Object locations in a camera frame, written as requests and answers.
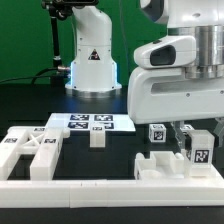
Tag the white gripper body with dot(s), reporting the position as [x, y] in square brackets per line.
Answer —
[159, 89]

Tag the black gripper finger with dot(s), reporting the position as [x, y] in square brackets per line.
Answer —
[219, 130]
[179, 135]

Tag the white chair seat part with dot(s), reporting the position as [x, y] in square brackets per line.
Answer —
[159, 165]

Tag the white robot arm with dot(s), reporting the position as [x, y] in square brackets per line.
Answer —
[94, 73]

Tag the white chair backrest part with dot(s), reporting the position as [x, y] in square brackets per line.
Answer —
[43, 143]

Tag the white U-shaped obstacle fence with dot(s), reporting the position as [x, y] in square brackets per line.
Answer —
[199, 191]

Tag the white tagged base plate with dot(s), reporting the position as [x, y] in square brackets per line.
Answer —
[82, 122]

